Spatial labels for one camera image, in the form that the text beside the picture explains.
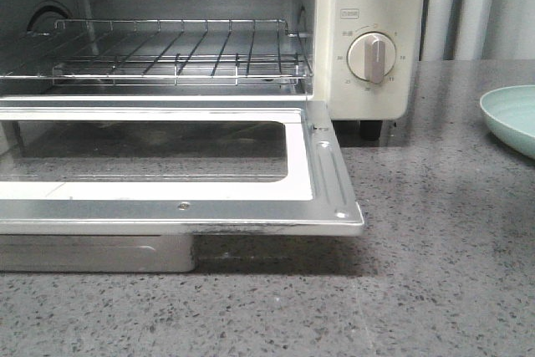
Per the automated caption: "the oven glass door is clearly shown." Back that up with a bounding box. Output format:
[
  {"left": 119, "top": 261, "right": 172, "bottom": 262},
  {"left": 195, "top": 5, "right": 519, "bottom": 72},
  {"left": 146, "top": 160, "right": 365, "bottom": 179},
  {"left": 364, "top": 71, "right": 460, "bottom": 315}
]
[{"left": 1, "top": 96, "right": 364, "bottom": 236}]

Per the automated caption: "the metal wire oven rack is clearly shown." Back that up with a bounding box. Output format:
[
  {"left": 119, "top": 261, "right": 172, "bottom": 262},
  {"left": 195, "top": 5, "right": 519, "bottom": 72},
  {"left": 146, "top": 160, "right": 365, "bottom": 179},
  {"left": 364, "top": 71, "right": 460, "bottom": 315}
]
[{"left": 1, "top": 19, "right": 313, "bottom": 85}]

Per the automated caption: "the light green round plate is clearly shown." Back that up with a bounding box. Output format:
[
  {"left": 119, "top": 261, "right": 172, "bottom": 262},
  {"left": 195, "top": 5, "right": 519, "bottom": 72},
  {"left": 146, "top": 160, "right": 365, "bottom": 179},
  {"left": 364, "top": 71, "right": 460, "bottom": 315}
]
[{"left": 480, "top": 85, "right": 534, "bottom": 159}]

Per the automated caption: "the white toaster oven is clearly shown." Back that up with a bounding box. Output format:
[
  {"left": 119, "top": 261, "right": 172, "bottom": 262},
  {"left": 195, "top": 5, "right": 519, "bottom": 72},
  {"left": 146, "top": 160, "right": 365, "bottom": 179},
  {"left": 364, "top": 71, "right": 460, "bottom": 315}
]
[{"left": 1, "top": 0, "right": 423, "bottom": 139}]

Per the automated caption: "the metal crumb tray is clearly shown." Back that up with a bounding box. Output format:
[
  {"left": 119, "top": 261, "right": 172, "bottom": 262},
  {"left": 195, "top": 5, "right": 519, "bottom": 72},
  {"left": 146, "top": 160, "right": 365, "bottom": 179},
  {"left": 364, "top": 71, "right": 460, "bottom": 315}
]
[{"left": 1, "top": 235, "right": 196, "bottom": 273}]

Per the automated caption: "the lower beige oven knob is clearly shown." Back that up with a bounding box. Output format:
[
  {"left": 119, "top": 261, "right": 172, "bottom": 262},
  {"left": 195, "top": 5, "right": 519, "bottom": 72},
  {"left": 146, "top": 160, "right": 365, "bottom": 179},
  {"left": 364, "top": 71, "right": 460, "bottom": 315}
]
[{"left": 347, "top": 32, "right": 396, "bottom": 84}]

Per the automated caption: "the grey curtain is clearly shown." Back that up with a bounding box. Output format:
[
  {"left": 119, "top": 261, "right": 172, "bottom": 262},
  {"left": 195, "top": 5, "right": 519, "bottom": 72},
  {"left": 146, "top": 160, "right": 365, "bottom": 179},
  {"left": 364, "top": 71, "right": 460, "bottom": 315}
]
[{"left": 420, "top": 0, "right": 534, "bottom": 61}]

